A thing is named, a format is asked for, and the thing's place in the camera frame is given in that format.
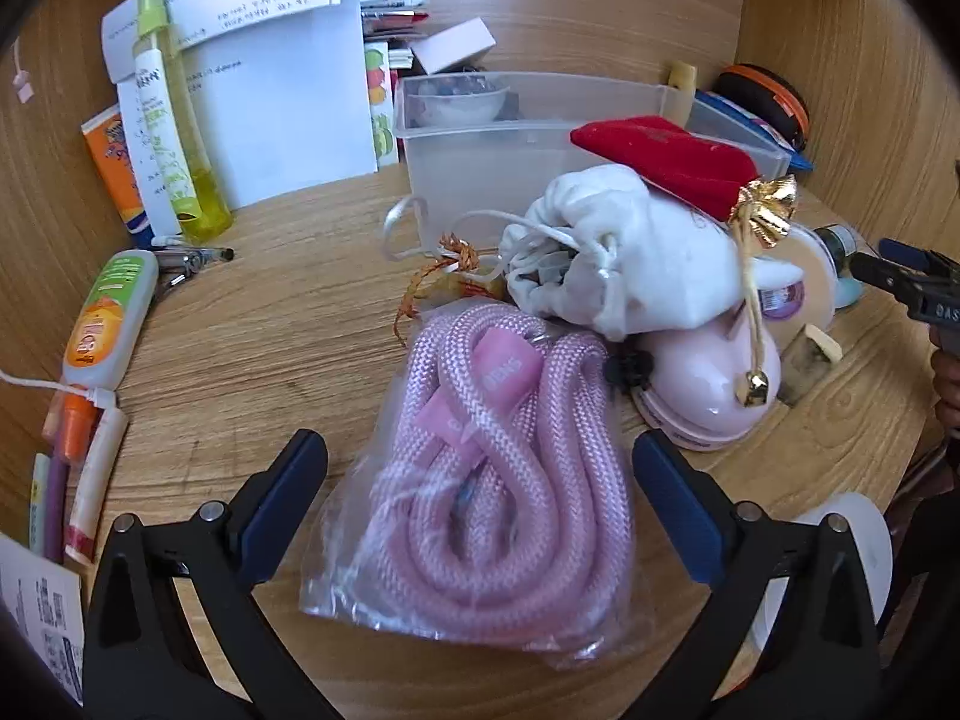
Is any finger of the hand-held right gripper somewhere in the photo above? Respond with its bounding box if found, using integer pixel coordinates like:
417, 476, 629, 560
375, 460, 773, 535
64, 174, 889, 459
850, 253, 938, 305
879, 238, 960, 278

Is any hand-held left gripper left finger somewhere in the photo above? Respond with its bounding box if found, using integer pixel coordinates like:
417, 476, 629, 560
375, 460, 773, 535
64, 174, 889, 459
81, 429, 346, 720

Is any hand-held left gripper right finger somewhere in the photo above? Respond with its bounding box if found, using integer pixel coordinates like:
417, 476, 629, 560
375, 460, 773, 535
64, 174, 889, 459
631, 429, 886, 720

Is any small dark green bottle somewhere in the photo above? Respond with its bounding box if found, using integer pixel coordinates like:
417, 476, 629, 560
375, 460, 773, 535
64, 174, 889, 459
814, 223, 860, 271

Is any cream candle jar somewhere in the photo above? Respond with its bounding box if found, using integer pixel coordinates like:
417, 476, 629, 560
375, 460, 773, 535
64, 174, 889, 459
757, 225, 837, 353

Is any small cream block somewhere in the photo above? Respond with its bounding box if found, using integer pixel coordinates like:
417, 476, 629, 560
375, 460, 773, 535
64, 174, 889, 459
780, 322, 842, 402

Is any pink round device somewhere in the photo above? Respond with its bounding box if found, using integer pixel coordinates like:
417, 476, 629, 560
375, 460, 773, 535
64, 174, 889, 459
634, 315, 785, 452

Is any gold bell cord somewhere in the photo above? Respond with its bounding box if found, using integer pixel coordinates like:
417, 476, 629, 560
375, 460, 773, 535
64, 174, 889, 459
724, 174, 797, 410

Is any pink rope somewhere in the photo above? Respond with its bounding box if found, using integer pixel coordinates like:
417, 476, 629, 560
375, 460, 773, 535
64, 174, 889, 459
300, 298, 638, 672

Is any white drawstring pouch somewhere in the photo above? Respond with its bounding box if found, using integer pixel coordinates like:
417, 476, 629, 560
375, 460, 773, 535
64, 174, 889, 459
499, 165, 762, 342

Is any red card wallet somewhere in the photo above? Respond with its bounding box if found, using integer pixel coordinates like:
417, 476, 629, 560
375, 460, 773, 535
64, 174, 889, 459
570, 116, 755, 222

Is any clear plastic box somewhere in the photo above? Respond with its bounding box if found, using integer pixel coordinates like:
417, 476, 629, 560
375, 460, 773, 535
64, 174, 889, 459
394, 73, 792, 241

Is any wooden desktop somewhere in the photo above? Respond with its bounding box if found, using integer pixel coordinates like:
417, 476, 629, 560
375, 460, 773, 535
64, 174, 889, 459
71, 165, 942, 720

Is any person's right hand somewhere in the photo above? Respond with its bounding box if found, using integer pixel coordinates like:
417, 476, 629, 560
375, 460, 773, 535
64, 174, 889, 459
934, 349, 960, 436

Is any white tape roll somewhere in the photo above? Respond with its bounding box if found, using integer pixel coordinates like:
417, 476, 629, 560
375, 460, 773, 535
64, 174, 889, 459
754, 493, 893, 683

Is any white lip balm tube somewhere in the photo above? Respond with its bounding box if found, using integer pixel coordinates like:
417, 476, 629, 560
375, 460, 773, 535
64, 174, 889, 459
64, 409, 128, 565

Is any black orange zip case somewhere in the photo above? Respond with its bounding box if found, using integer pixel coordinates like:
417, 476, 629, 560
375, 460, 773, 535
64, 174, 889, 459
711, 64, 811, 155

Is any orange marker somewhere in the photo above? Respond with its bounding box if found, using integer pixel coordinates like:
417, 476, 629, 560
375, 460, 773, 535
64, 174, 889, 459
56, 394, 98, 466

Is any purple pen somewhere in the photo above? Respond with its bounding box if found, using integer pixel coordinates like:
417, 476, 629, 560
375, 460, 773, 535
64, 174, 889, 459
43, 454, 68, 563

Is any yellow white pen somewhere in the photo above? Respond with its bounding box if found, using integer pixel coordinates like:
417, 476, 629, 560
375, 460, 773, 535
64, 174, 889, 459
30, 454, 52, 552

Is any white green orange tube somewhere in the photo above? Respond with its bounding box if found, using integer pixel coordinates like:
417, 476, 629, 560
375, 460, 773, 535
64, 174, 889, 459
61, 249, 160, 391

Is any white printed paper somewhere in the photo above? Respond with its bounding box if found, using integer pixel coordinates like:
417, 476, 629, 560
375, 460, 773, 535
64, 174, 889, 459
0, 532, 85, 706

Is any cream yellow tube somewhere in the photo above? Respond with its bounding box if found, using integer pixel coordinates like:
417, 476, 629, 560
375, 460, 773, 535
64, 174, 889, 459
670, 60, 698, 125

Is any white ribbon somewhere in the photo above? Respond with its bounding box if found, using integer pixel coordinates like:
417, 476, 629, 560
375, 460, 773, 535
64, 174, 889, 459
384, 195, 451, 263

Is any yellow spray bottle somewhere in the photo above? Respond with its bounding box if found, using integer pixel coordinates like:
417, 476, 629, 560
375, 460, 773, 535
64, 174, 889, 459
133, 0, 235, 242

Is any white paper folder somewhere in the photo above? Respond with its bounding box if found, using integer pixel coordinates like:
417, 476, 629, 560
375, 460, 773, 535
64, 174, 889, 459
101, 0, 380, 211

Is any white small bowl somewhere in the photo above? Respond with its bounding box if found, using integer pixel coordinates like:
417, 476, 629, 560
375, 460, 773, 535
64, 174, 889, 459
409, 79, 511, 125

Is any pink white small box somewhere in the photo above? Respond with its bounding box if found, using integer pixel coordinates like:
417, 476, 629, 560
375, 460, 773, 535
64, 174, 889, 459
411, 17, 497, 76

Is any white cable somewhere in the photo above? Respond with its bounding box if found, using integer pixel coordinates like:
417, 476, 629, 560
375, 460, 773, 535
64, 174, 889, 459
0, 369, 98, 400

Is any pink tipped white cord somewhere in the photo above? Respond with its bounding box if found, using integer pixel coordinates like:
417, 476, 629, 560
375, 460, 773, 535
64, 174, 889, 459
11, 37, 37, 102

